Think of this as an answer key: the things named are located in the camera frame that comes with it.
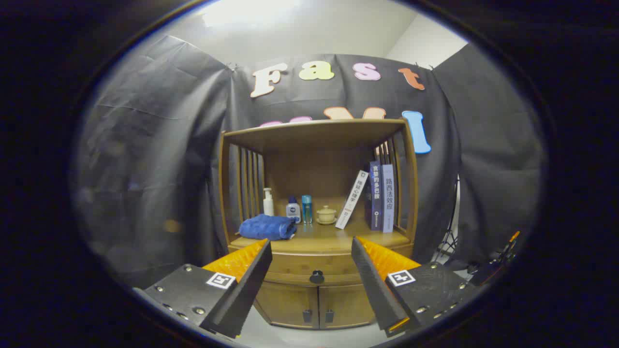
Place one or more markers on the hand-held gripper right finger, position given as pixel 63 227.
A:
pixel 377 290

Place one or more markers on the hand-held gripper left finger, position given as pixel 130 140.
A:
pixel 244 290

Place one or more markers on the black drawer knob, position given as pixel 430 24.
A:
pixel 316 277

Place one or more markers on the wooden cabinet door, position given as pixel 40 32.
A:
pixel 290 304
pixel 346 304

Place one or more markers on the wooden countertop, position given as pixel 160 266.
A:
pixel 329 237

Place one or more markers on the wooden cabinet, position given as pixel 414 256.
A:
pixel 314 169

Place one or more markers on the blue rolled towel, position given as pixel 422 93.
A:
pixel 266 227

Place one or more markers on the black tripod stand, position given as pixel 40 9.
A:
pixel 445 249

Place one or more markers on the white pump bottle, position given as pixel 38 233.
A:
pixel 268 205

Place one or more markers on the beige lidded teacup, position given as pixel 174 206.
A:
pixel 326 215

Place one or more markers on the white bottle with blue cap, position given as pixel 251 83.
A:
pixel 293 211

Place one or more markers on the pale purple book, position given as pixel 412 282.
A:
pixel 388 198

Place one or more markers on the white book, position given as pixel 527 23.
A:
pixel 351 199

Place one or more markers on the dark blue book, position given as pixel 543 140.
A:
pixel 376 193

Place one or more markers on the clear blue bottle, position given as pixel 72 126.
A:
pixel 307 210

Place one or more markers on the black device with orange tip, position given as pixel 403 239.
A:
pixel 488 275

